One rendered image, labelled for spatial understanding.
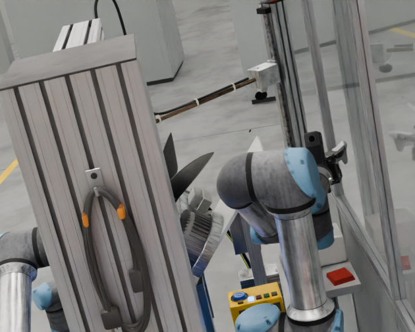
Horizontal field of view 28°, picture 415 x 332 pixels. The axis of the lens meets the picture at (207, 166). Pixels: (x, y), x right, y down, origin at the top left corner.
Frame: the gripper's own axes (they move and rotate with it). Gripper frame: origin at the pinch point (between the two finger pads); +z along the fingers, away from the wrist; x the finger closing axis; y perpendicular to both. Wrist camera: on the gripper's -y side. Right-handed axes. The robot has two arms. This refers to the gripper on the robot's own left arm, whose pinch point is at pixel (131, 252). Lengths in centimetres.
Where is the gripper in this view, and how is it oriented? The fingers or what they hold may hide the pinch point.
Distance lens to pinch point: 276.1
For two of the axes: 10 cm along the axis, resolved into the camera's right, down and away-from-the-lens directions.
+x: 2.7, 9.3, 2.5
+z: 7.4, -3.7, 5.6
